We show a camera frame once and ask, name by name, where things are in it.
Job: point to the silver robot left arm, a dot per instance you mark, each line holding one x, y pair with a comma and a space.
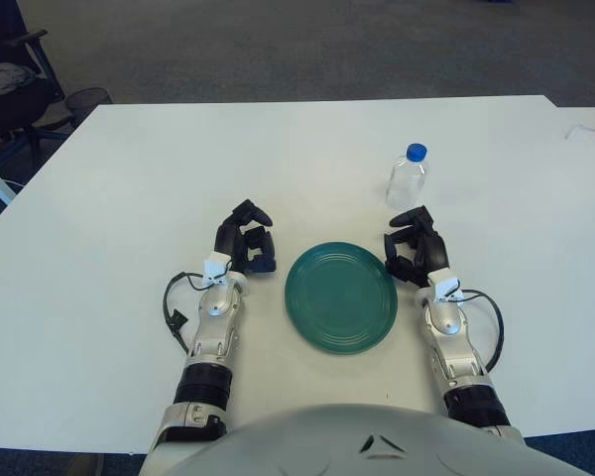
213, 307

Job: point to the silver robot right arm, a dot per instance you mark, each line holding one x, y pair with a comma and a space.
446, 317

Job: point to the grey robot torso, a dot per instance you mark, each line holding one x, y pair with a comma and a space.
327, 441

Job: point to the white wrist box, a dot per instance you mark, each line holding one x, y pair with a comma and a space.
215, 263
443, 282

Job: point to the grey cloth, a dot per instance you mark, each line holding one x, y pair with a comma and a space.
5, 79

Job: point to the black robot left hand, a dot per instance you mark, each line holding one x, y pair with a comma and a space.
238, 248

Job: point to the clear bottle with blue cap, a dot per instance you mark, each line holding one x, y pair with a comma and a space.
404, 183

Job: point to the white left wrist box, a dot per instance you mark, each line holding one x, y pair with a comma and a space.
215, 263

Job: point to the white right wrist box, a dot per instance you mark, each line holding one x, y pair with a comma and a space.
443, 282

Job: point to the green round plate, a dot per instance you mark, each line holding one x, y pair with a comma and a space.
339, 297

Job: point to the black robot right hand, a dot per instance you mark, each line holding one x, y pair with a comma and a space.
434, 250

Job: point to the black office chair base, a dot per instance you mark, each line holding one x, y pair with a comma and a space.
10, 106

